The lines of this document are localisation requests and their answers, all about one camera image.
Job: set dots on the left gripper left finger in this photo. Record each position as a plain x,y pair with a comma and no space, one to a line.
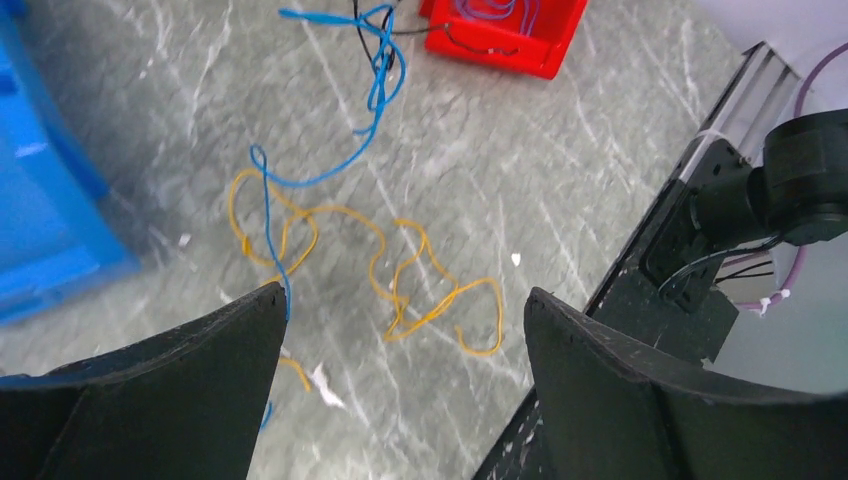
187,403

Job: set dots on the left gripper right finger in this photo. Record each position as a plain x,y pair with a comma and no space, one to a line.
616,408

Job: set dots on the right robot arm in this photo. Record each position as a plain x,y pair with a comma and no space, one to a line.
798,194

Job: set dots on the blue double storage bin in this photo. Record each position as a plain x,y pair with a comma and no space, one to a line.
54,242

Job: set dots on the red storage bin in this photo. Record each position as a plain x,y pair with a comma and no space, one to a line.
527,37

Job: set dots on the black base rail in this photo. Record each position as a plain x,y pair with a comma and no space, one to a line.
639,295

